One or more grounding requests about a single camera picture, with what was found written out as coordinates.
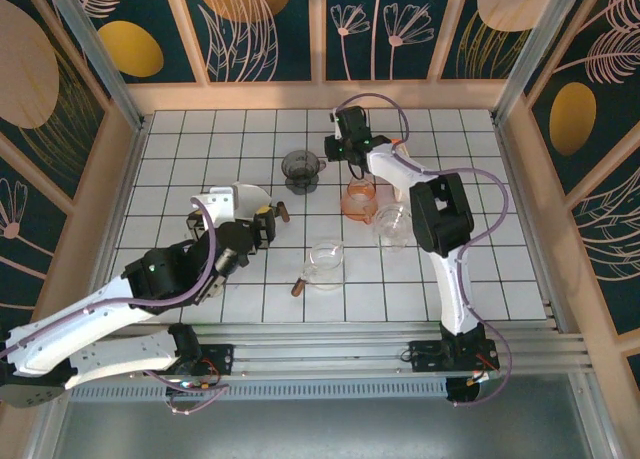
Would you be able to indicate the white paper coffee filter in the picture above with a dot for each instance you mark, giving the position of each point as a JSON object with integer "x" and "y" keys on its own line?
{"x": 250, "y": 199}

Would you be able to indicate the smoke grey plastic dripper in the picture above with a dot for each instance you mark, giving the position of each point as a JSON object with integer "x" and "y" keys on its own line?
{"x": 299, "y": 166}

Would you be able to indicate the clear glass dripper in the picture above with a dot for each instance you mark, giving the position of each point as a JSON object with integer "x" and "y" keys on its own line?
{"x": 392, "y": 226}

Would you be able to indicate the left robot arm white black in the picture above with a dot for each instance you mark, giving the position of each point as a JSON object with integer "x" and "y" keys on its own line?
{"x": 75, "y": 319}

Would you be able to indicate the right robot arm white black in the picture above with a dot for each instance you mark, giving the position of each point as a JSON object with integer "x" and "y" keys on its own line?
{"x": 452, "y": 299}

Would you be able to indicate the orange-topped filter holder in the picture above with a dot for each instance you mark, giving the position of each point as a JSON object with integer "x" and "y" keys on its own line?
{"x": 395, "y": 141}

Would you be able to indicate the grey metal sheet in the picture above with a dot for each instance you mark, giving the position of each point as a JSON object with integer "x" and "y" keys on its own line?
{"x": 325, "y": 429}

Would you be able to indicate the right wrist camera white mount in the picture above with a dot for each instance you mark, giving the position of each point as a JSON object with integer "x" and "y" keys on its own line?
{"x": 333, "y": 115}

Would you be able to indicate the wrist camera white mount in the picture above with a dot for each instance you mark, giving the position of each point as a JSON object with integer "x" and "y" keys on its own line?
{"x": 333, "y": 115}
{"x": 215, "y": 206}

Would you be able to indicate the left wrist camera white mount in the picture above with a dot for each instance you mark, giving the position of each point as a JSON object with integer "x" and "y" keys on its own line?
{"x": 215, "y": 206}

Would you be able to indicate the aluminium side rail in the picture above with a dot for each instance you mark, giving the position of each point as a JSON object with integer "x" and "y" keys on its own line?
{"x": 513, "y": 179}
{"x": 129, "y": 179}

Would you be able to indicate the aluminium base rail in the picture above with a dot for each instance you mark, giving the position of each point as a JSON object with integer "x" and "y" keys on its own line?
{"x": 325, "y": 351}

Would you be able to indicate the aluminium corner post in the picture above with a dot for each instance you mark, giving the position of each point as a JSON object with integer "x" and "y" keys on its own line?
{"x": 95, "y": 54}
{"x": 537, "y": 49}

